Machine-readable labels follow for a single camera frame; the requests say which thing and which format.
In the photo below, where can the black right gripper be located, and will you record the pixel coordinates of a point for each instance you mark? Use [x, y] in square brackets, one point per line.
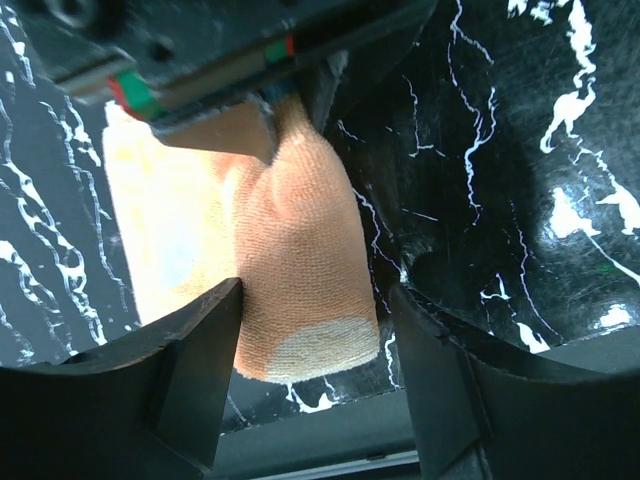
[173, 63]

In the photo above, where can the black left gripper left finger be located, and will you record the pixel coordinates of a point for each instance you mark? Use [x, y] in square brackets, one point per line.
[148, 405]

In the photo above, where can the orange polka dot towel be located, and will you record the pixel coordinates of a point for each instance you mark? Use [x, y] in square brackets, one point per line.
[289, 230]

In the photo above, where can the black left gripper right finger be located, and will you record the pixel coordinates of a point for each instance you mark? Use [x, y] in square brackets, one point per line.
[484, 409]

